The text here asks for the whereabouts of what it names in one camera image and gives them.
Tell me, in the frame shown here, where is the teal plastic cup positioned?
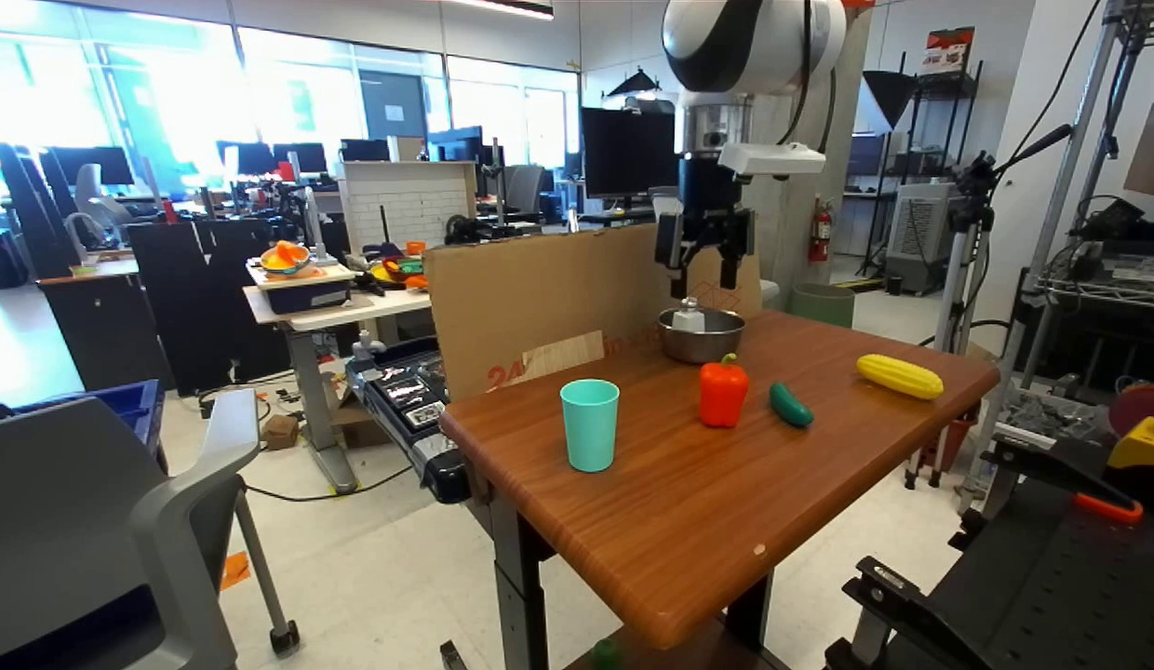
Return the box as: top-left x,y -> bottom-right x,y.
556,377 -> 626,478

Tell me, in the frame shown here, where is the red wall sign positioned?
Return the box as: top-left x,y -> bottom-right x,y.
918,22 -> 979,78

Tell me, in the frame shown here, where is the white salt cellar silver cap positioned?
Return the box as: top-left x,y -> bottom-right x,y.
670,294 -> 712,337

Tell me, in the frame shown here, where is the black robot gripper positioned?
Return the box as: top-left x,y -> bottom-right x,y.
670,153 -> 755,304

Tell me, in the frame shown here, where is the stainless steel pot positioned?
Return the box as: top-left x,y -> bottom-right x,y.
654,304 -> 748,368

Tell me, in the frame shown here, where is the grey plastic chair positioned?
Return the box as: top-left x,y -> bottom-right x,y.
0,381 -> 307,670

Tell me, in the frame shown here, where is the white side table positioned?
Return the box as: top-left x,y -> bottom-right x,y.
240,278 -> 436,499

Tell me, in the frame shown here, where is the white board panel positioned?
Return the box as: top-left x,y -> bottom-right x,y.
340,155 -> 479,252

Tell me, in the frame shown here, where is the brown cardboard panel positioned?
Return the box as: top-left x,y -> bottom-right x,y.
420,220 -> 766,406

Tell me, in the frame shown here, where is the black equipment rack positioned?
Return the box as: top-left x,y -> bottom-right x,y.
345,337 -> 477,506

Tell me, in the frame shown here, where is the red fire extinguisher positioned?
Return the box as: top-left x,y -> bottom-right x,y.
809,192 -> 838,267

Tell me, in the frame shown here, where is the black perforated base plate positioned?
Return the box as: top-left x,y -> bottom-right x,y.
823,465 -> 1154,670

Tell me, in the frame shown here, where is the blue plastic bin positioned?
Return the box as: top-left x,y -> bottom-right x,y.
93,377 -> 170,457

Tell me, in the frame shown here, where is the orange toy bell pepper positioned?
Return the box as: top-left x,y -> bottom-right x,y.
696,351 -> 755,433

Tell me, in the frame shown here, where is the tripod with black camera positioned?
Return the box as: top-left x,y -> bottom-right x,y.
900,119 -> 1083,496

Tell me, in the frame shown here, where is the black tray with toys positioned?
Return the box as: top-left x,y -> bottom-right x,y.
246,238 -> 361,315

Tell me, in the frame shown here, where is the yellow toy corn cob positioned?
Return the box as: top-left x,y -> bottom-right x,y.
853,351 -> 951,406

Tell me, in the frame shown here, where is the orange black bar clamp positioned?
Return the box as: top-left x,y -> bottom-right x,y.
823,553 -> 997,670
1070,486 -> 1152,527

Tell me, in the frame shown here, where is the brown wooden table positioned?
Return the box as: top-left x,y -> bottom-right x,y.
438,304 -> 1007,670

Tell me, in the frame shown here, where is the yellow emergency stop box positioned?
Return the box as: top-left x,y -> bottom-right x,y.
1101,381 -> 1154,478

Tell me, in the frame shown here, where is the black computer monitor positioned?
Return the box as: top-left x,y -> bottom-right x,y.
576,103 -> 683,206

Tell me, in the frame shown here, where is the green toy cucumber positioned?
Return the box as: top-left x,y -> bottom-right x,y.
766,381 -> 820,437

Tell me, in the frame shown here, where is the small green floor object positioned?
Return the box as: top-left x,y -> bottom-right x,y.
585,631 -> 629,670

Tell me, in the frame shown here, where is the black metal shelf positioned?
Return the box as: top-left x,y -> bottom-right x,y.
865,50 -> 988,299

